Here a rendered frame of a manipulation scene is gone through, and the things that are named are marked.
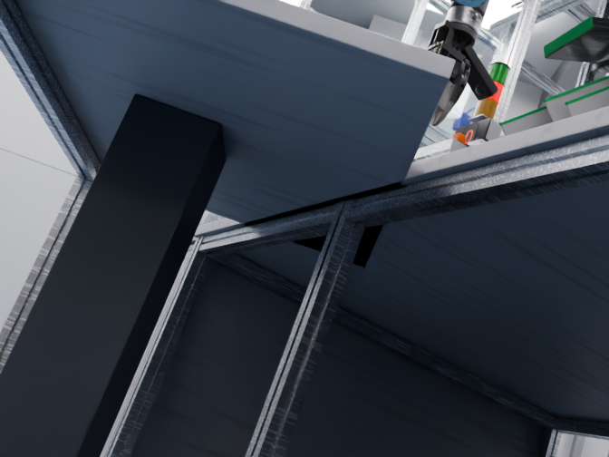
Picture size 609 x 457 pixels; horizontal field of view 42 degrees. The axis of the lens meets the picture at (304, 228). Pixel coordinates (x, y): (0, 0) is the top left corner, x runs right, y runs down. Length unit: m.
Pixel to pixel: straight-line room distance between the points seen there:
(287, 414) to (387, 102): 0.56
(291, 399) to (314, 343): 0.10
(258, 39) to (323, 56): 0.09
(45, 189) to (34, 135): 0.34
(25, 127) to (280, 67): 3.72
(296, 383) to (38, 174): 3.41
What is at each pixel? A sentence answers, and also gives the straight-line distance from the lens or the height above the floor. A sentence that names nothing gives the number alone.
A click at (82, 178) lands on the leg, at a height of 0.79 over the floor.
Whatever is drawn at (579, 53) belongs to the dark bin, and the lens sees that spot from 1.58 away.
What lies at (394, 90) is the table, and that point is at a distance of 1.07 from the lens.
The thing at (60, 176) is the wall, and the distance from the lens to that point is 4.61.
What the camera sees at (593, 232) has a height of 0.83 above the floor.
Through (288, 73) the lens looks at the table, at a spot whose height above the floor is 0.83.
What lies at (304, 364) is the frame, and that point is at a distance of 1.39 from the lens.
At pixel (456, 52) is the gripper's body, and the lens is 1.66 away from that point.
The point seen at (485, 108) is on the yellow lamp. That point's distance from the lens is 1.96.
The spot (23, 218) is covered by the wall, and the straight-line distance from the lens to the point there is 4.58.
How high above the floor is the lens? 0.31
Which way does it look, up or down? 17 degrees up
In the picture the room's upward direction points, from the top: 21 degrees clockwise
